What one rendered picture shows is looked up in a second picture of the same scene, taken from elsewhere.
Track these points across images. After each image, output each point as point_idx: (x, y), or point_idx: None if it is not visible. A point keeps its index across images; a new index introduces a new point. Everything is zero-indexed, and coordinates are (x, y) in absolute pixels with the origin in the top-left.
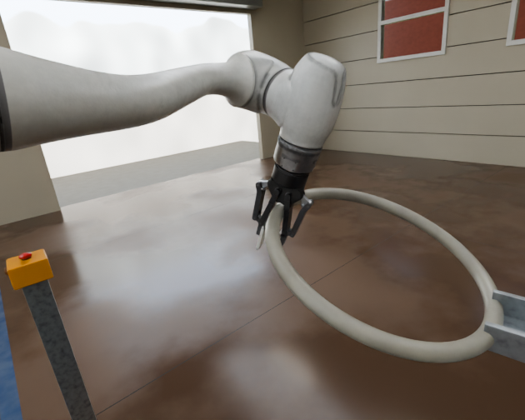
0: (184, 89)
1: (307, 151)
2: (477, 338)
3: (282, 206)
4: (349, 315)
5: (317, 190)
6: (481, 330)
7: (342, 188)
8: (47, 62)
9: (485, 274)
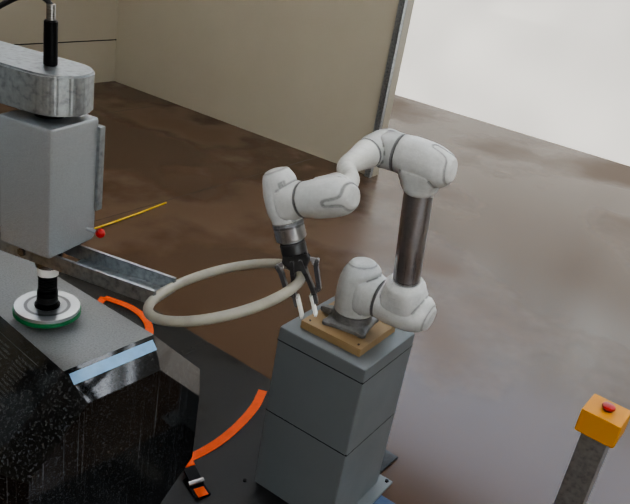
0: (337, 169)
1: None
2: (183, 277)
3: (298, 274)
4: (249, 261)
5: (273, 293)
6: (176, 282)
7: (250, 304)
8: (355, 145)
9: (148, 302)
